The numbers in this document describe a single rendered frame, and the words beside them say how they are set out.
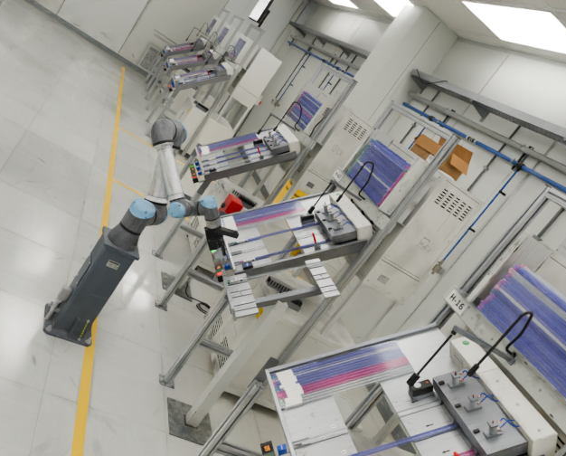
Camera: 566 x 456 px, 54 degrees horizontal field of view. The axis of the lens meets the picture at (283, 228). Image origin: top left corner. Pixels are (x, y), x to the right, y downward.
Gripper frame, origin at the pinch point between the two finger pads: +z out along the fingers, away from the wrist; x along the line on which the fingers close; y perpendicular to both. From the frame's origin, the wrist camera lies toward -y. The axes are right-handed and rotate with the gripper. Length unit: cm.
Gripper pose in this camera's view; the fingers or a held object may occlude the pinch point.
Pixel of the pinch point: (225, 258)
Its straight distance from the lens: 287.2
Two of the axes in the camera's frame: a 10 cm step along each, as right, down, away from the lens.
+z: 1.4, 8.8, 4.6
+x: 2.3, 4.2, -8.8
